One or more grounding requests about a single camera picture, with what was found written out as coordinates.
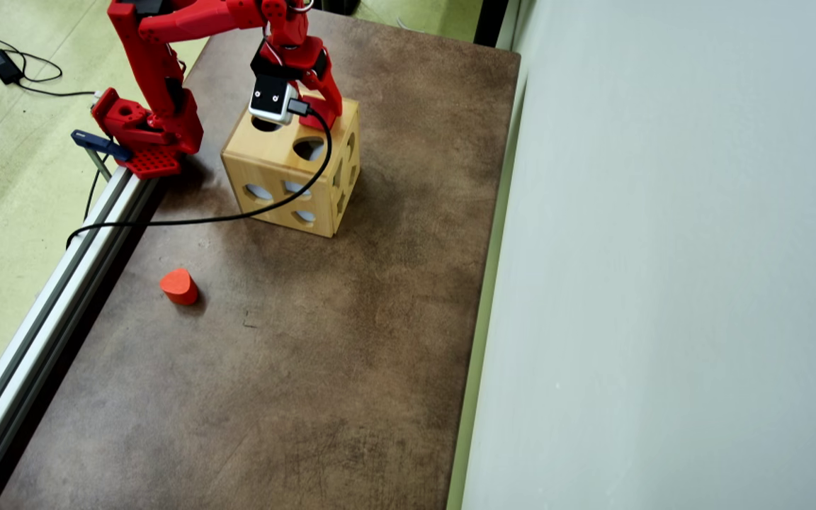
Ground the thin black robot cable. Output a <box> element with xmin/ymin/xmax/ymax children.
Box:
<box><xmin>84</xmin><ymin>169</ymin><xmax>101</xmax><ymax>220</ymax></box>

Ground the orange rounded triangular block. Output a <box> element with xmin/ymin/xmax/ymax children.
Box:
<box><xmin>159</xmin><ymin>267</ymin><xmax>200</xmax><ymax>307</ymax></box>

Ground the thin black adapter cable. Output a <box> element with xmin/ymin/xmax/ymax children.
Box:
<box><xmin>0</xmin><ymin>34</ymin><xmax>97</xmax><ymax>98</ymax></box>

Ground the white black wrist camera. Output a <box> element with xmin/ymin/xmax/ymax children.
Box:
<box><xmin>248</xmin><ymin>73</ymin><xmax>300</xmax><ymax>127</ymax></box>

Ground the black power adapter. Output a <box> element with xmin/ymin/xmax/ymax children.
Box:
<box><xmin>0</xmin><ymin>48</ymin><xmax>25</xmax><ymax>86</ymax></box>

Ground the dark vertical post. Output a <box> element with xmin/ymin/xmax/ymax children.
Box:
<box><xmin>474</xmin><ymin>0</ymin><xmax>509</xmax><ymax>49</ymax></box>

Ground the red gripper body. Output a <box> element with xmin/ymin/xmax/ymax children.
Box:
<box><xmin>251</xmin><ymin>14</ymin><xmax>332</xmax><ymax>84</ymax></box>

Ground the black base object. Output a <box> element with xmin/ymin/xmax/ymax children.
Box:
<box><xmin>309</xmin><ymin>0</ymin><xmax>363</xmax><ymax>16</ymax></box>

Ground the aluminium profile rail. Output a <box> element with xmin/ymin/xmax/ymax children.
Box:
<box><xmin>0</xmin><ymin>166</ymin><xmax>161</xmax><ymax>510</ymax></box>

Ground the thick black camera cable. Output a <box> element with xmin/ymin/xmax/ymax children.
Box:
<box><xmin>66</xmin><ymin>99</ymin><xmax>333</xmax><ymax>249</ymax></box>

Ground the blue clamp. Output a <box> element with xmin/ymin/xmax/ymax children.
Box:
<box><xmin>72</xmin><ymin>130</ymin><xmax>132</xmax><ymax>181</ymax></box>

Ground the wooden shape sorter box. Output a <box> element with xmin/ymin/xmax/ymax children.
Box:
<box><xmin>221</xmin><ymin>86</ymin><xmax>361</xmax><ymax>239</ymax></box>

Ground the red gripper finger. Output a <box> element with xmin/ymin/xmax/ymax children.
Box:
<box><xmin>314</xmin><ymin>68</ymin><xmax>344</xmax><ymax>132</ymax></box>

